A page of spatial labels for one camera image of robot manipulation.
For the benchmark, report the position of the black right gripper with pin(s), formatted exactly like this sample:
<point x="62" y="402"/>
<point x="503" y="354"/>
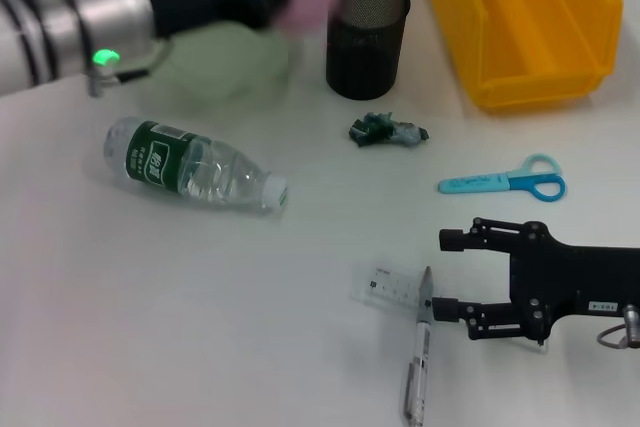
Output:
<point x="575" y="277"/>

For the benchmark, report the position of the blue scissors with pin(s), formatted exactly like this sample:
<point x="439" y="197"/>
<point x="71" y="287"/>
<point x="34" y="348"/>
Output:
<point x="475" y="183"/>

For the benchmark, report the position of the green plastic wrapper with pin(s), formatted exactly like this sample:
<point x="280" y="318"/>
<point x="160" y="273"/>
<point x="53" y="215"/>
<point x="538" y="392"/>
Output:
<point x="390" y="131"/>

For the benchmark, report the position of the water bottle green label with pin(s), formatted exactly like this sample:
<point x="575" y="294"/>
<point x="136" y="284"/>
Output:
<point x="155" y="152"/>

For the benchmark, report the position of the transparent plastic ruler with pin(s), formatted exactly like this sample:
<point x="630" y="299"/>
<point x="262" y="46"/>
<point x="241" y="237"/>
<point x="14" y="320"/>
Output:
<point x="390" y="287"/>

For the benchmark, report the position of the silver white pen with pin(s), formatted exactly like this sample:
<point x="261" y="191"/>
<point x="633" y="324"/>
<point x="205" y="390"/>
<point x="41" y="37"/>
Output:
<point x="422" y="347"/>

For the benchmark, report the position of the black mesh pen holder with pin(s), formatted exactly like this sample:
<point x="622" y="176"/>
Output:
<point x="365" y="57"/>

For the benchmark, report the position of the green translucent fruit plate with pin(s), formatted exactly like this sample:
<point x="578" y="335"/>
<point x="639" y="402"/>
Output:
<point x="215" y="62"/>

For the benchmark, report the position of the yellow plastic bin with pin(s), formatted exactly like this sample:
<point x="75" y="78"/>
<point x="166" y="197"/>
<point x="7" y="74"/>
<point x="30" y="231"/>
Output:
<point x="525" y="22"/>

